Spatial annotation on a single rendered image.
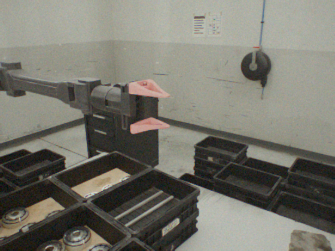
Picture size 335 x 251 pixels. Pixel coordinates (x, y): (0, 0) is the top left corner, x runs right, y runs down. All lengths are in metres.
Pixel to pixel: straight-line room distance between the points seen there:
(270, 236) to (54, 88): 1.12
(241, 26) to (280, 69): 0.74
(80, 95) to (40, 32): 3.85
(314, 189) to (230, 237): 1.04
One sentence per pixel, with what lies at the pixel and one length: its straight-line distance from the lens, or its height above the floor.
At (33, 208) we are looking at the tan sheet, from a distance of 1.48.
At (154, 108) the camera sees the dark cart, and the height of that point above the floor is 0.79.
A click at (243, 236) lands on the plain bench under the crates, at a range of 1.45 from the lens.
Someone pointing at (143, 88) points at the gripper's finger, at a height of 1.50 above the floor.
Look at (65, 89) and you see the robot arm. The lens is 0.77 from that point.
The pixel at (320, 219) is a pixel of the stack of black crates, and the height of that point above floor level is 0.38.
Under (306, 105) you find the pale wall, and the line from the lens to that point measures 3.89.
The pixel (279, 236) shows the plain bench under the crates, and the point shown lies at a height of 0.70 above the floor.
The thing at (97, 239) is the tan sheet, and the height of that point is 0.83.
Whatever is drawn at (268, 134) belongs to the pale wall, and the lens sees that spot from 4.12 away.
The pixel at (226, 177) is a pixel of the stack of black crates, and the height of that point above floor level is 0.50.
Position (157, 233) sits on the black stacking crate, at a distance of 1.19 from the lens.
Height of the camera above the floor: 1.62
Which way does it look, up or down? 20 degrees down
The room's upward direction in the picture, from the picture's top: straight up
